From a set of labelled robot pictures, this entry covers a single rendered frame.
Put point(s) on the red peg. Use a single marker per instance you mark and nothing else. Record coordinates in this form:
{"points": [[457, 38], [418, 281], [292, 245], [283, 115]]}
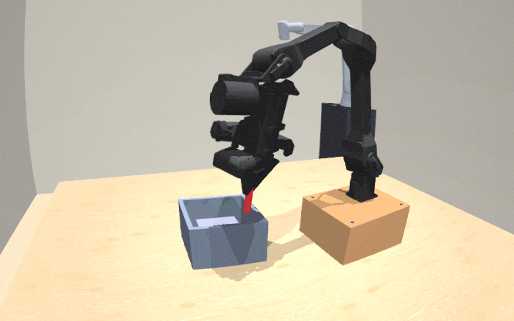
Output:
{"points": [[247, 202]]}

